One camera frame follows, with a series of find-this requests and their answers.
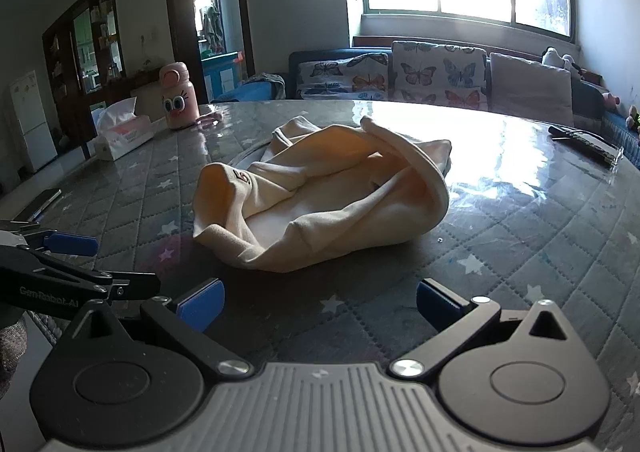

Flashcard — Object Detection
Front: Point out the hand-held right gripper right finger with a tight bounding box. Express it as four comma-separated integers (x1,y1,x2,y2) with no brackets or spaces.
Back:
390,278,583,380

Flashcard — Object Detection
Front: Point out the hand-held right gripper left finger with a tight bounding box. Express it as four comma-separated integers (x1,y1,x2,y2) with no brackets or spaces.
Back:
60,277,253,380

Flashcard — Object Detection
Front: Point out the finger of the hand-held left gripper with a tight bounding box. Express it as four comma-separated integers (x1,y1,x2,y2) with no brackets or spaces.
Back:
20,227,99,258
87,271,162,303

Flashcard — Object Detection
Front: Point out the cream cloth garment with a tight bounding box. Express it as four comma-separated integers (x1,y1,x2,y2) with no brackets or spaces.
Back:
192,115,453,274

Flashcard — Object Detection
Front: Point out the person's left hand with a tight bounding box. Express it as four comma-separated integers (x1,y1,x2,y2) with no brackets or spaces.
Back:
0,319,28,395

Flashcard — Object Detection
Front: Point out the dark smartphone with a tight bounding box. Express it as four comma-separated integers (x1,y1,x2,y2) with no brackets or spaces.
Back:
12,188,62,223

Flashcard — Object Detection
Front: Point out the grey quilted star tablecloth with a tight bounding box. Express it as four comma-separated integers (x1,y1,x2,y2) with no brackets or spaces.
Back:
0,100,640,452

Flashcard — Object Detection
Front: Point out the white tissue box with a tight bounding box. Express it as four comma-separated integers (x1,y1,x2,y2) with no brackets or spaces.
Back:
87,97,155,162

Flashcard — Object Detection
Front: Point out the white refrigerator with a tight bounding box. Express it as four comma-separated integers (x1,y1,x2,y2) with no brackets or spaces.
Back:
9,70,58,173

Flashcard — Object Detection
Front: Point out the pink cartoon water bottle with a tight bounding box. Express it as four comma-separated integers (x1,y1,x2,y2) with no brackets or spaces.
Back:
159,61,201,132

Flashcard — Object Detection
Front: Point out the dark wooden display cabinet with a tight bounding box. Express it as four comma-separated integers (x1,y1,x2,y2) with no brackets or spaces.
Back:
42,0,126,153

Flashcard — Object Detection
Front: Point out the black remote control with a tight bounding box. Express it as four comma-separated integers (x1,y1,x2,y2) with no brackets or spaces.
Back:
548,125,623,167

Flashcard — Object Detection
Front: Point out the butterfly print cushion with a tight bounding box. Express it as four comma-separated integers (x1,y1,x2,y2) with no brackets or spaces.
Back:
296,52,390,102
390,40,490,113

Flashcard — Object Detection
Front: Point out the blue cabinet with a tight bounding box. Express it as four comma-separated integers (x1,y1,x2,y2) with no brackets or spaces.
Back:
201,51,246,100

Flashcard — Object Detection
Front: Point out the grey blanket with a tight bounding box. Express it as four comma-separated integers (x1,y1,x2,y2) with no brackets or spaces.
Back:
240,74,287,100

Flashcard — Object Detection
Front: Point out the plain beige cushion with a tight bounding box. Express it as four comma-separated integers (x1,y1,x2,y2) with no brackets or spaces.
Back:
487,52,575,128

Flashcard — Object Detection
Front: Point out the blue sofa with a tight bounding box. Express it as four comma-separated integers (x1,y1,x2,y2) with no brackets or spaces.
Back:
210,35,640,158

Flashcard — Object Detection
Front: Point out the white plush toy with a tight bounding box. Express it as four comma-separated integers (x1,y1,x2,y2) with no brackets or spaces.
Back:
541,46,583,78

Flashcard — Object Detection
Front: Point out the dark wooden door frame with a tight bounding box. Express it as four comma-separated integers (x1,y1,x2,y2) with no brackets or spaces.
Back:
162,0,256,103

